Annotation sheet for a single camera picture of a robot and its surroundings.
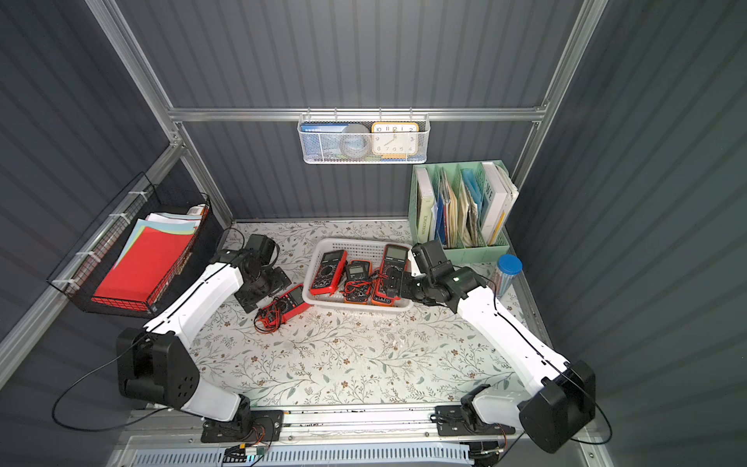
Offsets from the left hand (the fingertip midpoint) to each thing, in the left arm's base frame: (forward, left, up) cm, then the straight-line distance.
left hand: (271, 291), depth 85 cm
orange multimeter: (+2, -34, -9) cm, 35 cm away
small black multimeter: (+4, -25, -3) cm, 26 cm away
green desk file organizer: (+26, -60, +10) cm, 66 cm away
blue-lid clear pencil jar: (+3, -69, +7) cm, 70 cm away
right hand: (-3, -38, +8) cm, 39 cm away
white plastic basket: (+20, -25, -5) cm, 32 cm away
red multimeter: (+13, -37, -2) cm, 39 cm away
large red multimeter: (+8, -16, -2) cm, 17 cm away
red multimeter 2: (-2, -1, -7) cm, 7 cm away
